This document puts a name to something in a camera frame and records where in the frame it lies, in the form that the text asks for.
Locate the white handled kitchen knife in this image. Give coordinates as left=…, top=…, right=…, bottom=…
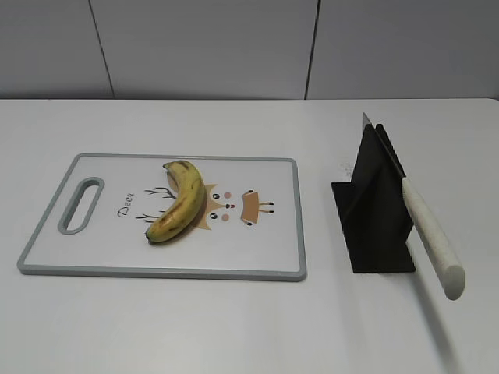
left=377, top=133, right=465, bottom=301

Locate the yellow spotted banana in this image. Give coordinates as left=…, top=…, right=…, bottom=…
left=145, top=160, right=206, bottom=243

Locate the white deer cutting board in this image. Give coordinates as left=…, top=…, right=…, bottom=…
left=17, top=153, right=306, bottom=281

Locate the black knife stand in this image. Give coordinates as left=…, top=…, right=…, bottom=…
left=331, top=124, right=416, bottom=273

